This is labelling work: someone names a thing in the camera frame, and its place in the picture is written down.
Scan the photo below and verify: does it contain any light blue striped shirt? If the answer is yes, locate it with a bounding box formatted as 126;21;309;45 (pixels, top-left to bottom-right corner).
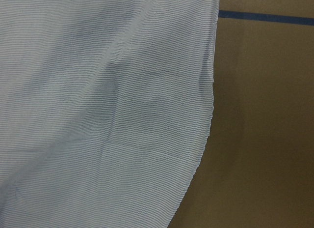
0;0;220;228

